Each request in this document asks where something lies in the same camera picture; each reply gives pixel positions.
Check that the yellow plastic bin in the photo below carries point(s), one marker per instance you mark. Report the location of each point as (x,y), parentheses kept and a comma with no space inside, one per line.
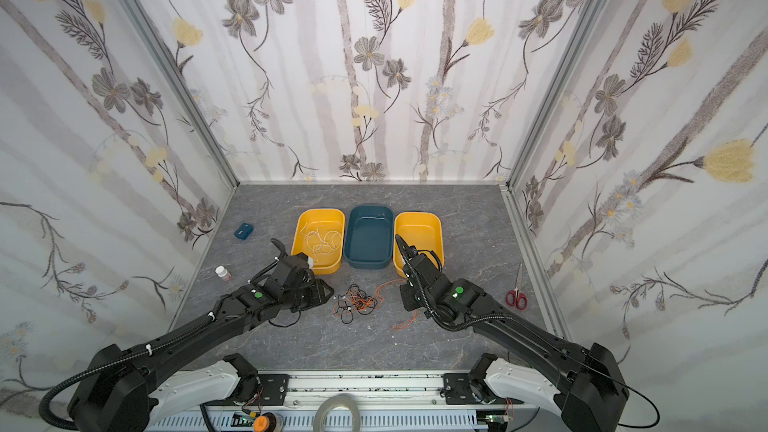
(422,230)
(319,234)

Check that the left yellow plastic bin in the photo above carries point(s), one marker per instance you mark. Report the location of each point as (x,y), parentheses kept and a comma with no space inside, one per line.
(319,234)

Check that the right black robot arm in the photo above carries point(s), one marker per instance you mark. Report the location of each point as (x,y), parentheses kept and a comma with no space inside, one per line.
(591,393)

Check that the small blue object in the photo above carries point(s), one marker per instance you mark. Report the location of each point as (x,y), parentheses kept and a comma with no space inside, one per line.
(244,231)

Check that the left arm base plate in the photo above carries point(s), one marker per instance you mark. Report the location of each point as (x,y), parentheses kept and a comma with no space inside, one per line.
(260,390)

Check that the orange button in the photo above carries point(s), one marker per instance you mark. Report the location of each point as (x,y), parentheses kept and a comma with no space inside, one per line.
(266,422)

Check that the right yellow plastic bin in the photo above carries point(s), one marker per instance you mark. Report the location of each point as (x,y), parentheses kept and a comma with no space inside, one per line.
(422,230)

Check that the red handled scissors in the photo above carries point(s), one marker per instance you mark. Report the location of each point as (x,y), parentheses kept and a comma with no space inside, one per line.
(516,298)

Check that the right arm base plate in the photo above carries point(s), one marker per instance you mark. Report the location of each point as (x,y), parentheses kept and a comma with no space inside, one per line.
(465,389)

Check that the aluminium frame rail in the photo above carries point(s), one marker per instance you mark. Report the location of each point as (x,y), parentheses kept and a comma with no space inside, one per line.
(399,390)

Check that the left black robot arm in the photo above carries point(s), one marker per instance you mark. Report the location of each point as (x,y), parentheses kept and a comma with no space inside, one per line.
(124,394)

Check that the teal plastic bin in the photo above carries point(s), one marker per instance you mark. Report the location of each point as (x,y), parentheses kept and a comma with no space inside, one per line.
(369,237)

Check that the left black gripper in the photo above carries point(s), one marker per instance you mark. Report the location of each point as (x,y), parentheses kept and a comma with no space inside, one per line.
(288,264)

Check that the small white bottle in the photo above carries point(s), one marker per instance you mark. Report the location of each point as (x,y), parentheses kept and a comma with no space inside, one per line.
(223,273)

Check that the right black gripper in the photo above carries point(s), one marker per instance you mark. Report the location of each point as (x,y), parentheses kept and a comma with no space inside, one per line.
(417,267)

